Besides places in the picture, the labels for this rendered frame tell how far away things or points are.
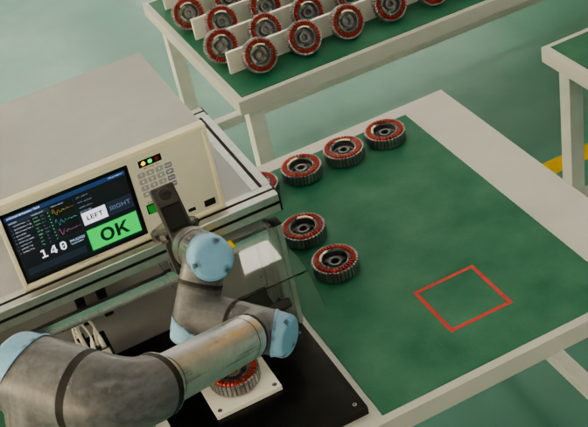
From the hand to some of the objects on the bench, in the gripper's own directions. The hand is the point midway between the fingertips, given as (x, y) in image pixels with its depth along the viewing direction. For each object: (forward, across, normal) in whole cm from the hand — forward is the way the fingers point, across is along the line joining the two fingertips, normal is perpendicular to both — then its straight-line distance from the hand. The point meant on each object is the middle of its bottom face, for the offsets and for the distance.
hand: (165, 223), depth 212 cm
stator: (+34, +39, -33) cm, 61 cm away
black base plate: (+15, -9, -42) cm, 45 cm away
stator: (+12, +3, -39) cm, 41 cm away
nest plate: (+12, +3, -40) cm, 42 cm away
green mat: (+35, +56, -32) cm, 73 cm away
